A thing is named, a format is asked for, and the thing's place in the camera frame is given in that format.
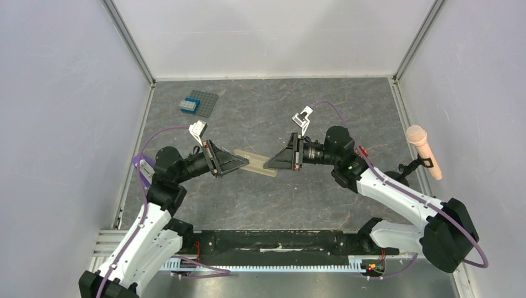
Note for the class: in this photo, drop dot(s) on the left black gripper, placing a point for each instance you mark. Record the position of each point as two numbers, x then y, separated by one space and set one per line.
222 162

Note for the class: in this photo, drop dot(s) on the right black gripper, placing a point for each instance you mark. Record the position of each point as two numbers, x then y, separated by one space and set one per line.
295 151

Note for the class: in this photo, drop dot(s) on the beige remote control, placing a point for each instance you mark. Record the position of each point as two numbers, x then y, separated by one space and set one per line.
256 163

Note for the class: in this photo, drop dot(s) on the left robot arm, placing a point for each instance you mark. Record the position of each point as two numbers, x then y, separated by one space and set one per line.
157 235

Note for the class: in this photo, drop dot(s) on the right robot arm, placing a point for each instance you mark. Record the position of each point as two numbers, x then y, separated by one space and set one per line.
443 232

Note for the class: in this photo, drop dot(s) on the grey lego baseplate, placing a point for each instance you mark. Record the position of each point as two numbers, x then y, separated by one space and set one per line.
205 102

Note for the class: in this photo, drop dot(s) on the blue lego brick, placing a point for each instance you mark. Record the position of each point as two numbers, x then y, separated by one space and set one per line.
192 99

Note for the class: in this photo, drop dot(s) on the grey lego brick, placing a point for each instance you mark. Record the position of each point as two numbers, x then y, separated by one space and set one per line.
185 105

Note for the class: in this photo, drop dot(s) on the red toy figure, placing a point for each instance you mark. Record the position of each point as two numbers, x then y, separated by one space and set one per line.
360 151

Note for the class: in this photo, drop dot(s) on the black microphone stand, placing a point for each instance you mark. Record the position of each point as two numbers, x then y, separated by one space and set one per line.
406 170

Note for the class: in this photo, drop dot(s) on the pink microphone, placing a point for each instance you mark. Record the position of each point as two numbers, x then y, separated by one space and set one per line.
417 137

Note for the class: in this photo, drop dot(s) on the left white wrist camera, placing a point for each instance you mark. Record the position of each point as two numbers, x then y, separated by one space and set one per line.
197 130

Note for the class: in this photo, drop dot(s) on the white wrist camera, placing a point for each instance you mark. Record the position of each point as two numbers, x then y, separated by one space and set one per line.
302 120
197 130

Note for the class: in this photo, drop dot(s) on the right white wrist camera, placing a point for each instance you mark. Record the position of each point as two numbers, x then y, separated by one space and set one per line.
302 120

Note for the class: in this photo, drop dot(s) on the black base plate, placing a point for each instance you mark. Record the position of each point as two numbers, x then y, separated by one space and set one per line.
280 247

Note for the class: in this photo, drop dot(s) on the white cable duct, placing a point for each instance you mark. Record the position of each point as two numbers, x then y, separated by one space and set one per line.
353 265

